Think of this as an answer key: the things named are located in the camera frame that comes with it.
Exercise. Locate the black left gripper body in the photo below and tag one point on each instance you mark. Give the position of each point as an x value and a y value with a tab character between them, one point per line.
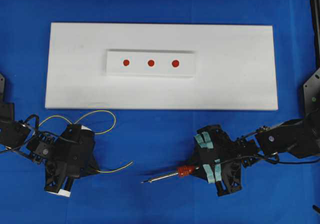
42	148

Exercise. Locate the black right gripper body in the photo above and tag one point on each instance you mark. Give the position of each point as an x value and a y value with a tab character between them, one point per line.
239	153

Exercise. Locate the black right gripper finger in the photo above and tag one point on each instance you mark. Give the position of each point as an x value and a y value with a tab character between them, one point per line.
213	144
209	170

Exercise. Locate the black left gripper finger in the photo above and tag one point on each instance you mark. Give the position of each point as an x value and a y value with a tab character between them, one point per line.
66	191
73	152

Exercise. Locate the red handled soldering iron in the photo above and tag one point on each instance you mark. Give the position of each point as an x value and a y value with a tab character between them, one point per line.
182	171

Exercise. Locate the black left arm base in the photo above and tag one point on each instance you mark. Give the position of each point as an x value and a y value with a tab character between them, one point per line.
7	111

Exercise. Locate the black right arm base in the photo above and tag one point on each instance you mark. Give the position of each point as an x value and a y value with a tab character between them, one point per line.
311	92

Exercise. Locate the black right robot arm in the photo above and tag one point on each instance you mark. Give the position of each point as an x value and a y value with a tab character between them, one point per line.
298	137

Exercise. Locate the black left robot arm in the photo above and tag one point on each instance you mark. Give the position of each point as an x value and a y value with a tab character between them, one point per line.
15	134

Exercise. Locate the blue table cloth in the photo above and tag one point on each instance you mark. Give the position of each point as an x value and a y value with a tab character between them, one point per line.
157	141

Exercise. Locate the large white foam board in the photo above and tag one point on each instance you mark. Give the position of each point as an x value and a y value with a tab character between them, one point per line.
235	64

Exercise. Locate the small white raised plate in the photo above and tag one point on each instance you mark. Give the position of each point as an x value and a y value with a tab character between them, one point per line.
150	63

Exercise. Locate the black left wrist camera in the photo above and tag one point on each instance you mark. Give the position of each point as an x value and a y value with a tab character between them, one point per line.
56	174

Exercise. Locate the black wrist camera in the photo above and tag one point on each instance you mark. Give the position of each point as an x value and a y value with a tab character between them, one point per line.
56	174
230	182

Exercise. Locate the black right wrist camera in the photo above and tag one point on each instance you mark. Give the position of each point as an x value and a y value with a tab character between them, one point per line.
230	182

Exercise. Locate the black stand post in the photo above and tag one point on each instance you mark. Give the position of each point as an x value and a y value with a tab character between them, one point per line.
315	13

